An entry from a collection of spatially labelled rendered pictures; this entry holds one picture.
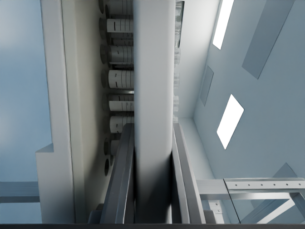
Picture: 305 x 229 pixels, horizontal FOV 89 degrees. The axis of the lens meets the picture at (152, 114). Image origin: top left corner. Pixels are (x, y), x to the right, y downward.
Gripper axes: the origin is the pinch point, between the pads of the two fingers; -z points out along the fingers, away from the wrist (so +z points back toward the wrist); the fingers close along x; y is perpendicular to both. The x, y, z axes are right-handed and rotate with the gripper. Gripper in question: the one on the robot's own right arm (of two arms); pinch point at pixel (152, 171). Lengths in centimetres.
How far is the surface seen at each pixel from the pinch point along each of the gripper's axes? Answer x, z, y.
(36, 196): 44, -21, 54
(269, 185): -47, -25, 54
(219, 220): -26, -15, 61
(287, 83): -179, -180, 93
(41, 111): 110, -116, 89
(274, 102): -178, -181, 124
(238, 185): -35, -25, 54
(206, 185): -22, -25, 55
